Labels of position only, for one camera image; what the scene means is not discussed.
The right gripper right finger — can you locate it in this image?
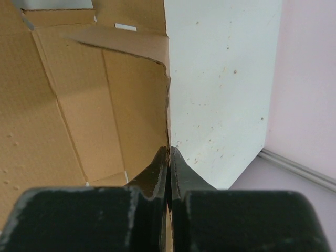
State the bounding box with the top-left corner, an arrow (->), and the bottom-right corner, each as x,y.
169,147 -> 331,251

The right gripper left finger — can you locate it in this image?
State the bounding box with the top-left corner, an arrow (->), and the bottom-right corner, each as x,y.
1,147 -> 168,251

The brown cardboard box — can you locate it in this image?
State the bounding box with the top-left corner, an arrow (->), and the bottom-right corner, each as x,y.
0,0 -> 175,252

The right aluminium corner post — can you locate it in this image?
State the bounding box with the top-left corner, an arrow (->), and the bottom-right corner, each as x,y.
258,149 -> 335,193

